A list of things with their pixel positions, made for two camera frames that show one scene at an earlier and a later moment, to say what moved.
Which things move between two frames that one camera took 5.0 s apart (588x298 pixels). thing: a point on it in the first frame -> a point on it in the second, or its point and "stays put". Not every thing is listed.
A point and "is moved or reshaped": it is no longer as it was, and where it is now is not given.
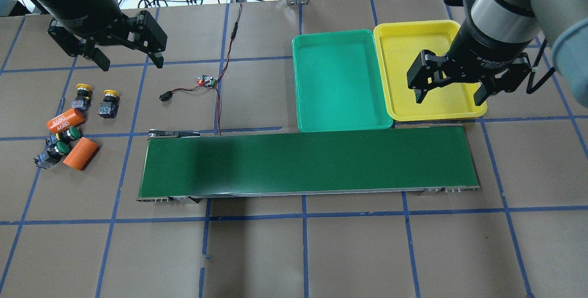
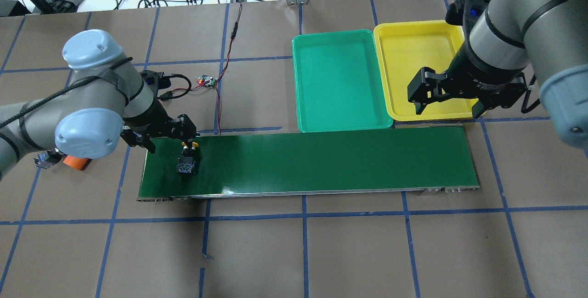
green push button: (62, 148) is moved or reshaped
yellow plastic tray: (399, 44) stays put
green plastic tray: (339, 85) stays put
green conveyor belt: (191, 167) stays put
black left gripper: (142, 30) -> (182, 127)
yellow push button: (108, 107) is moved or reshaped
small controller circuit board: (212, 81) stays put
